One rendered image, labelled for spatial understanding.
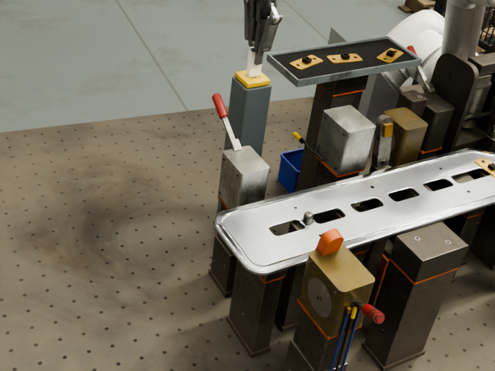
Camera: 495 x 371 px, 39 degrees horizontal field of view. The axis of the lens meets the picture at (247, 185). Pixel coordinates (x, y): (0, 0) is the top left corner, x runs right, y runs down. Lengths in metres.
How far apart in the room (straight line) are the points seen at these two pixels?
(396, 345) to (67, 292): 0.74
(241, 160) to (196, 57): 2.81
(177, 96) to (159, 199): 1.94
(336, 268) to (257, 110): 0.50
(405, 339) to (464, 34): 0.88
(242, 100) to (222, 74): 2.50
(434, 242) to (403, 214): 0.13
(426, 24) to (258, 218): 1.16
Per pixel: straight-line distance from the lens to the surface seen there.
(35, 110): 3.65
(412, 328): 1.53
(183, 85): 3.90
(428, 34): 2.34
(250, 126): 1.60
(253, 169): 1.42
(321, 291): 1.24
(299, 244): 1.35
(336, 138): 1.55
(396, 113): 1.69
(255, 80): 1.56
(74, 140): 2.14
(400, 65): 1.74
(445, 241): 1.41
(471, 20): 1.95
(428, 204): 1.55
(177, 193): 1.93
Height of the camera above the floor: 1.88
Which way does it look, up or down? 36 degrees down
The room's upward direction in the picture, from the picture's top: 8 degrees clockwise
